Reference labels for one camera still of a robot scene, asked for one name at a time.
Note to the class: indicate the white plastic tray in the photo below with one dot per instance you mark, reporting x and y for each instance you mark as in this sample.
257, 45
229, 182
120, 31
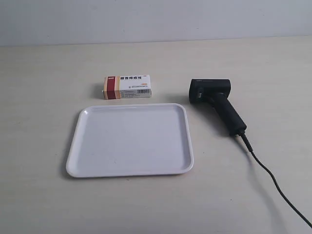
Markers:
131, 140

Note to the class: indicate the black handheld barcode scanner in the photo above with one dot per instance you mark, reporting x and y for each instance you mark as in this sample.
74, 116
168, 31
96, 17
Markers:
216, 92

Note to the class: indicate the white red medicine box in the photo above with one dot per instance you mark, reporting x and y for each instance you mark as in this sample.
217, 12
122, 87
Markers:
128, 86

